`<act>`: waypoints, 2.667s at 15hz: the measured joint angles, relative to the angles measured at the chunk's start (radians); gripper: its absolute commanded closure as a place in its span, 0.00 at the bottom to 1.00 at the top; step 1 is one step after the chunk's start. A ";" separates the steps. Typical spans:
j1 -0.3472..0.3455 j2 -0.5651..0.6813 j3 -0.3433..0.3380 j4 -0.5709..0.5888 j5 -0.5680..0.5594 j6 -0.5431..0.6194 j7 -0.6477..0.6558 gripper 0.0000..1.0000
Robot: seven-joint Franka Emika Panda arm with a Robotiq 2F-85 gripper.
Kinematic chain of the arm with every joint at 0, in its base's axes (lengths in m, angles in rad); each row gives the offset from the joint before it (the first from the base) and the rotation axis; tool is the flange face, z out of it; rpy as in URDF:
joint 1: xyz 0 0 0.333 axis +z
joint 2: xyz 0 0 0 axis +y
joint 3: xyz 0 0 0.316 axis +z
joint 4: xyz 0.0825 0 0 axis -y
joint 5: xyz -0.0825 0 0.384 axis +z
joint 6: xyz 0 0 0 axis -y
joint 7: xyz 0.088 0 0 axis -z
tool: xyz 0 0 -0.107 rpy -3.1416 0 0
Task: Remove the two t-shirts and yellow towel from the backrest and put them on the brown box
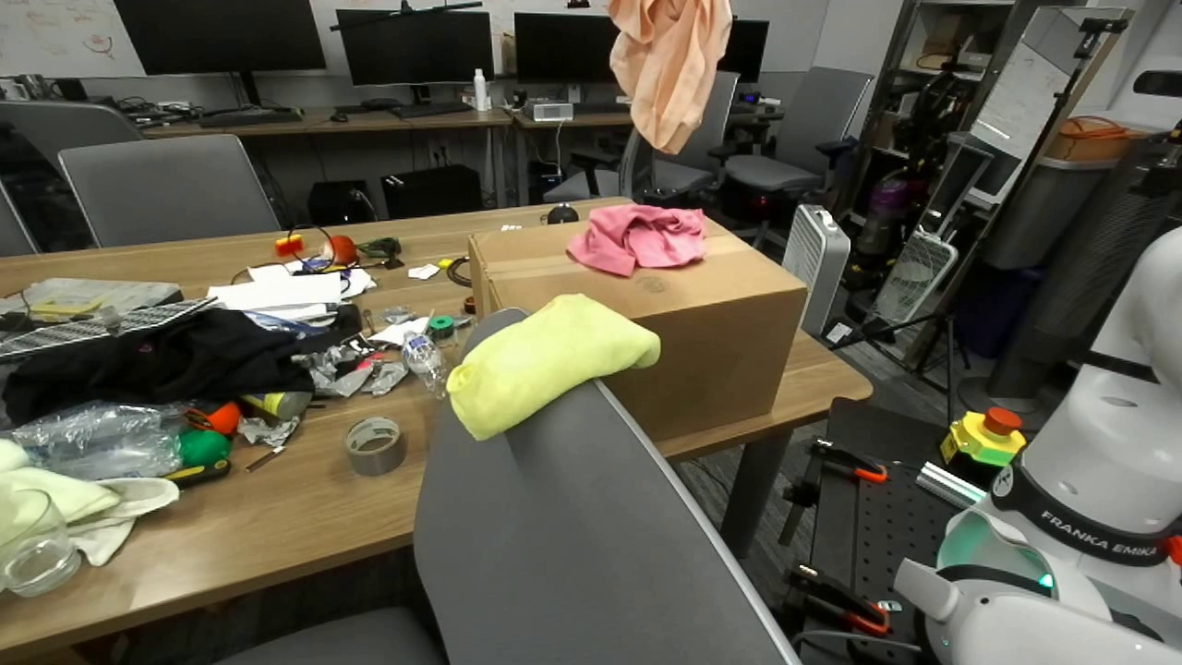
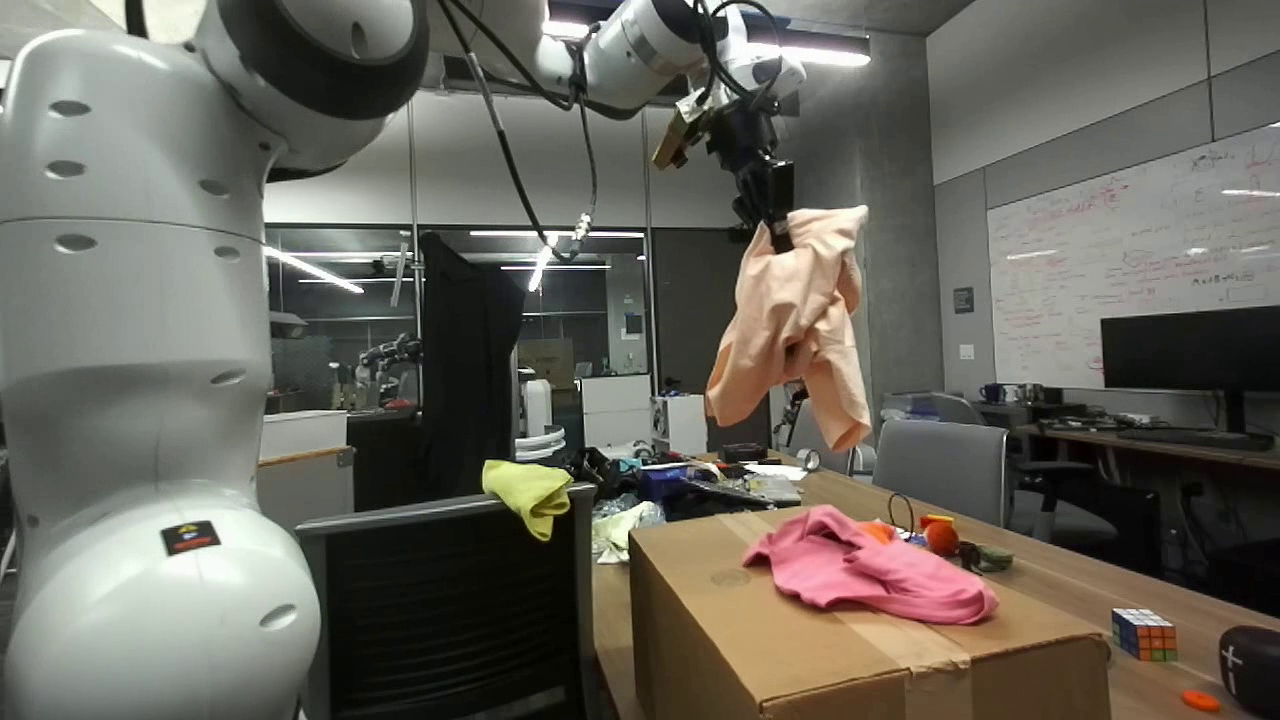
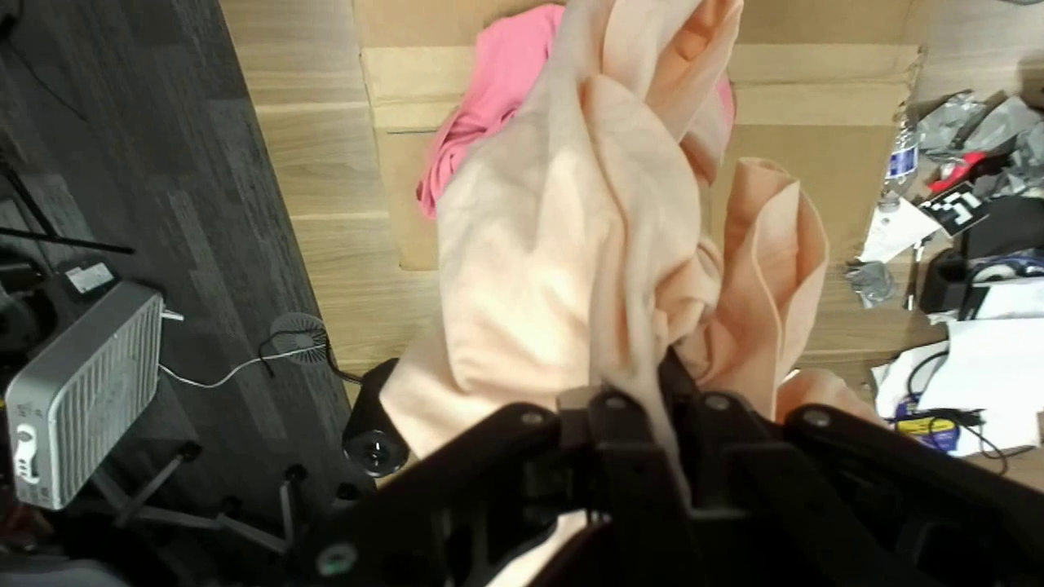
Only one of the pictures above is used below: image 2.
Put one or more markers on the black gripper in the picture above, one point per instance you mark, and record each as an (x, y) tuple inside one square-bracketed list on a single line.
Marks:
[(752, 154)]

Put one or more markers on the peach t-shirt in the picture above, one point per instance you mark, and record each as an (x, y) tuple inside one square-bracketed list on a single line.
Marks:
[(785, 323)]

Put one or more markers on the yellow towel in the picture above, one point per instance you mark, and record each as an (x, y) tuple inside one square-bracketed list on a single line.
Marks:
[(528, 495)]

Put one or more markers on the pink t-shirt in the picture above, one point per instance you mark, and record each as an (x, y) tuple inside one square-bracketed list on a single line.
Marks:
[(867, 575)]

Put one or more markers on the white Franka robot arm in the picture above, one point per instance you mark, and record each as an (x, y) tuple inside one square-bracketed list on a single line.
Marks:
[(122, 332)]

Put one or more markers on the large cardboard box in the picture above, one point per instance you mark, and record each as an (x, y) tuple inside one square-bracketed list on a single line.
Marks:
[(745, 664)]

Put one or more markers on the white storage box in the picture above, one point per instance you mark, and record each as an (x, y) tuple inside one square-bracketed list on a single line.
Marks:
[(306, 435)]

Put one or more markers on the black upright panel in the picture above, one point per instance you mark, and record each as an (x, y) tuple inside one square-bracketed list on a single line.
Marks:
[(467, 347)]

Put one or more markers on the pale crumpled cloth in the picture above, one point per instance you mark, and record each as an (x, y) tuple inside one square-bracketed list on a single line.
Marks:
[(622, 524)]

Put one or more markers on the orange ball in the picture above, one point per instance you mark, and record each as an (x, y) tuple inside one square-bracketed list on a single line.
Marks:
[(940, 537)]

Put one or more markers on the whiteboard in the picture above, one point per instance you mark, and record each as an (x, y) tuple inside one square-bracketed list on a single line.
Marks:
[(1134, 253)]

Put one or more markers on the small green toy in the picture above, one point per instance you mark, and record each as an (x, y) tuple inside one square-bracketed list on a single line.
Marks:
[(984, 556)]

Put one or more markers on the black computer monitor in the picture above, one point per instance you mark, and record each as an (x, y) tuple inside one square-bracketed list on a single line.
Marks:
[(1187, 349)]

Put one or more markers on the wooden desk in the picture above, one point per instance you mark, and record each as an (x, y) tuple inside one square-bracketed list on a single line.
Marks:
[(1175, 449)]

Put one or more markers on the Rubik's cube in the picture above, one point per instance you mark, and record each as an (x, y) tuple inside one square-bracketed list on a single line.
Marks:
[(1146, 633)]

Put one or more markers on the small orange disc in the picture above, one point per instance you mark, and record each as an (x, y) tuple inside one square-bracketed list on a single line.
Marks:
[(1202, 703)]

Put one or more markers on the black speaker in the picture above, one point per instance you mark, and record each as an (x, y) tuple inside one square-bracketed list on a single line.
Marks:
[(1252, 673)]

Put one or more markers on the yellow wrist camera box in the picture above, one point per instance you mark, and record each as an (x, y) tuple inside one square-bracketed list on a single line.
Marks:
[(683, 125)]

